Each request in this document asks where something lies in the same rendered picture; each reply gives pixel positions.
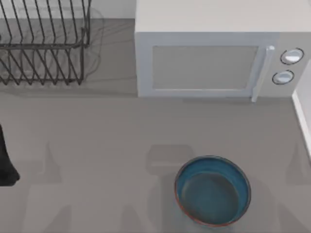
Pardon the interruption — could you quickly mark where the microwave door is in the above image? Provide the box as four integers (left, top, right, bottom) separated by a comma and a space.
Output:
137, 32, 280, 98

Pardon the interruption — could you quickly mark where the blue bowl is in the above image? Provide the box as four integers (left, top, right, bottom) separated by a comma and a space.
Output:
174, 155, 252, 228

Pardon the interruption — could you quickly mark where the microwave knob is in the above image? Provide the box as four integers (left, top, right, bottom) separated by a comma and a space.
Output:
280, 48, 305, 65
272, 70, 295, 85

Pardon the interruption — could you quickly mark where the pale microwave oven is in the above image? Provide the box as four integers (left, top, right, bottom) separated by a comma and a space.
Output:
134, 0, 311, 103

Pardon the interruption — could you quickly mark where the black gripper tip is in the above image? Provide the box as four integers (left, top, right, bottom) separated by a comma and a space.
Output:
0, 124, 20, 187

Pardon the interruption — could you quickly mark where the dark wire dish rack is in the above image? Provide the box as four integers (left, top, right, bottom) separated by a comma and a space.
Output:
0, 0, 92, 86

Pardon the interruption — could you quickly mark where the microwave door handle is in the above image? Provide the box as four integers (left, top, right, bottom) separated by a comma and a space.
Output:
251, 45, 276, 103

